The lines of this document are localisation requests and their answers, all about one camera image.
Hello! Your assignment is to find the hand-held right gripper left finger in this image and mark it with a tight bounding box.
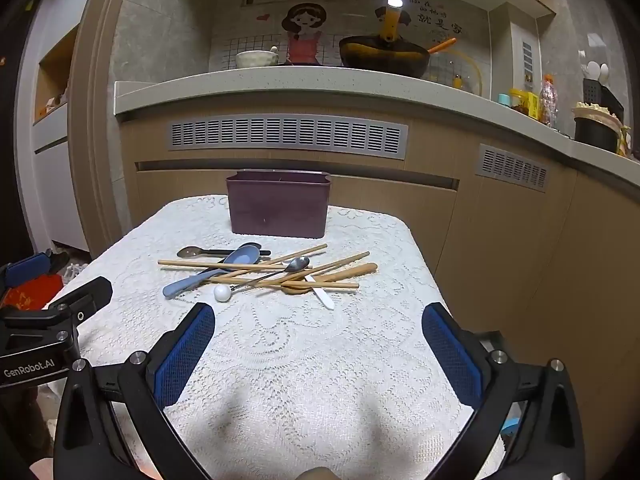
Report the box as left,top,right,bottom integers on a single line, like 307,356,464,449
52,303,217,480

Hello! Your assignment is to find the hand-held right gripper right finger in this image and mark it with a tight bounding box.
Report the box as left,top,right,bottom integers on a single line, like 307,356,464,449
421,302,587,480

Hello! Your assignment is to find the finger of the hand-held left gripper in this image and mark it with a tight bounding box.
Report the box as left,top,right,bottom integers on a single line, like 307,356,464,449
47,275,114,334
0,253,55,291

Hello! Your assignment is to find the black handled metal spoon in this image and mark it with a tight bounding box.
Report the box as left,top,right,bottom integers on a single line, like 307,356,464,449
176,245,272,260

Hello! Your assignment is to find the blue plastic spoon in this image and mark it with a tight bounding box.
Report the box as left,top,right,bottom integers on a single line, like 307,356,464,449
162,245,261,299

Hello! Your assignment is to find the wooden spoon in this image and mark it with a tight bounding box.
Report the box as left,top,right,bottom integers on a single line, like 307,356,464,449
280,262,379,295

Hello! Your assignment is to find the metal spoon with white ball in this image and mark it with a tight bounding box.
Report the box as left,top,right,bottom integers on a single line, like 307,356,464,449
213,256,311,304

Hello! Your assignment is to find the purple plastic container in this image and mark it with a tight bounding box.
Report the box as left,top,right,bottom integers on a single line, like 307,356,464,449
225,170,333,239

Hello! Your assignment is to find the red bag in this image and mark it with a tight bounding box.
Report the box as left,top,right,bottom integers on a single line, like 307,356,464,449
0,274,65,311

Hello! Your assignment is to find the wooden base cabinet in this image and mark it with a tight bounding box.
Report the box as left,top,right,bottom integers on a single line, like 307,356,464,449
119,109,640,480

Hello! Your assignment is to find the white lace tablecloth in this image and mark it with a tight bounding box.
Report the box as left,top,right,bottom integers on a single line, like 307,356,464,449
42,194,507,480

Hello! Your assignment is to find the small grey vent grille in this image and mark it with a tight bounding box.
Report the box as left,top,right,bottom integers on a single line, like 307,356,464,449
475,143,550,192

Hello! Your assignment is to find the large grey vent grille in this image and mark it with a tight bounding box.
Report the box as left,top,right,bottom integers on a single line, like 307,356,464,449
167,114,409,160

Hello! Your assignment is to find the black round pot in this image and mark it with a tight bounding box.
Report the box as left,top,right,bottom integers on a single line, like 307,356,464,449
572,102,627,154

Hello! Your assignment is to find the orange capped bottle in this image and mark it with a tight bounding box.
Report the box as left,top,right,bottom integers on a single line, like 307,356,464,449
540,74,559,129

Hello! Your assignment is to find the white bowl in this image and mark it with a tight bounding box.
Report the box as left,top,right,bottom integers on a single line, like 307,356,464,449
235,45,280,69

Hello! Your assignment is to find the grey stone countertop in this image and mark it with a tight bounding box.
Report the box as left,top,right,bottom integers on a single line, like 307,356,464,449
114,65,640,177

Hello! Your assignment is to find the black utensil holder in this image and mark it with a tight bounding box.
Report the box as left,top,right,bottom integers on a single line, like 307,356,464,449
580,61,626,117

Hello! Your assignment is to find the wall shelf niche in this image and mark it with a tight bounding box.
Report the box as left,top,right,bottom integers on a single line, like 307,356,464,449
32,24,82,127

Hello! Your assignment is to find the black wok with orange handle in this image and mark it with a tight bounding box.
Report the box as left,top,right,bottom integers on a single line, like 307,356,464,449
338,33,458,80

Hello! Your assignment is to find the cartoon wall poster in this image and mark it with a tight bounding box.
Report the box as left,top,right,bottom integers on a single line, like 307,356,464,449
209,0,492,97

